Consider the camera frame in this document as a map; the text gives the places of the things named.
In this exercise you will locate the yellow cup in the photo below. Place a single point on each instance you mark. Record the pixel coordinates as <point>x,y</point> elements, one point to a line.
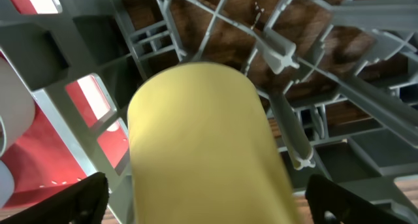
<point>202,150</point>

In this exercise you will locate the light blue bowl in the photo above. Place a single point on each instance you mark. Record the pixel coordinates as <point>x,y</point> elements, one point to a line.
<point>6,184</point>

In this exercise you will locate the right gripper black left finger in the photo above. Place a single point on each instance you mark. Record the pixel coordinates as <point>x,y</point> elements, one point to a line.
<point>83,203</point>

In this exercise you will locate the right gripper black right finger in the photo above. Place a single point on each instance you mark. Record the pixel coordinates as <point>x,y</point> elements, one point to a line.
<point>324,196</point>

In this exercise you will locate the green bowl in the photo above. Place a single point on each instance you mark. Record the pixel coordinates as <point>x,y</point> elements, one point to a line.
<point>17,107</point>

